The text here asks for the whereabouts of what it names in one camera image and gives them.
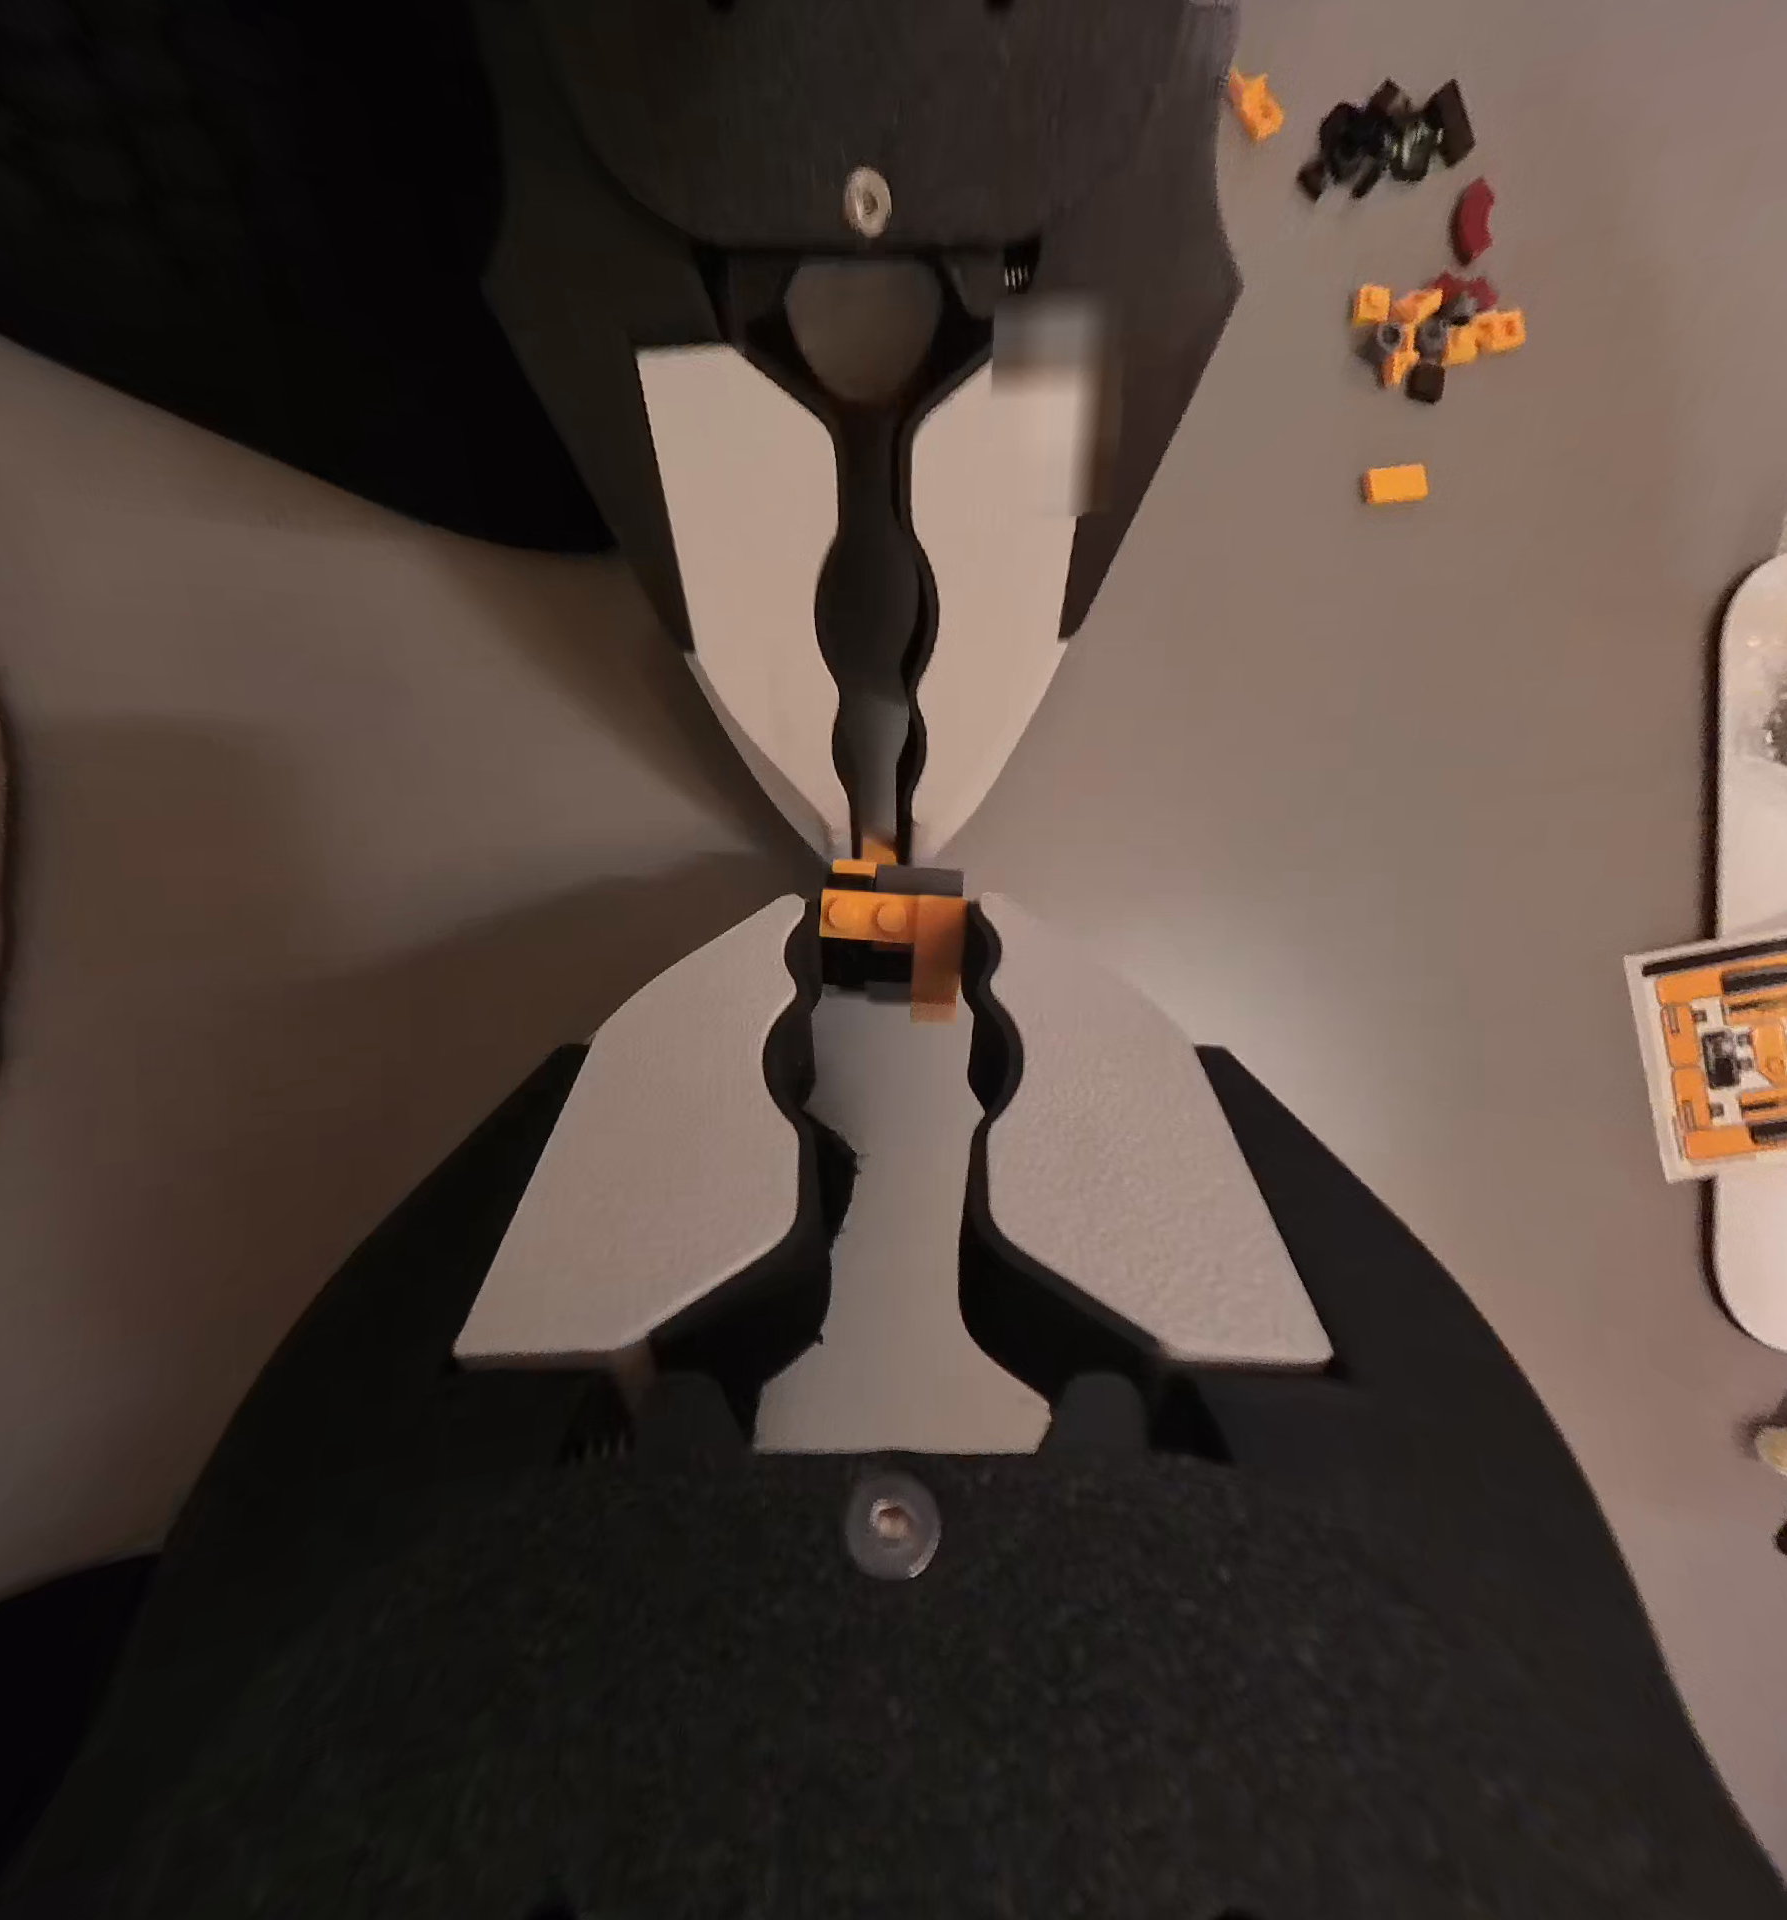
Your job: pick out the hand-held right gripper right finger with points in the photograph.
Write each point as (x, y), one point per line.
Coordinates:
(1134, 1185)

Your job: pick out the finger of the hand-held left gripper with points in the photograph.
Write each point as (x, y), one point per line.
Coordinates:
(744, 570)
(982, 629)

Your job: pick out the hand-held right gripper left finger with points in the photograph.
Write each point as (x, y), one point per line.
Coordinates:
(653, 1168)

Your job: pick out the orange black lego assembly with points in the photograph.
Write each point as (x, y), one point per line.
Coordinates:
(871, 913)

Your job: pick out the orange lego wedge piece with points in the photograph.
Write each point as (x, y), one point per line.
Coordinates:
(1252, 106)

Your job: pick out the orange flat lego tile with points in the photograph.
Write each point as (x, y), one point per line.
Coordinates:
(1397, 483)

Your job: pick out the pile of orange lego pieces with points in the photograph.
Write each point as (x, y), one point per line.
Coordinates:
(1434, 338)

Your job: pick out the dark red curved lego piece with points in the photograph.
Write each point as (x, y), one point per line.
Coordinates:
(1475, 222)

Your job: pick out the lego sticker sheet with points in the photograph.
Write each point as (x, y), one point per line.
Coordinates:
(1749, 1049)

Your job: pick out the white rounded board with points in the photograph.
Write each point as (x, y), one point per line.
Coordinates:
(1771, 839)

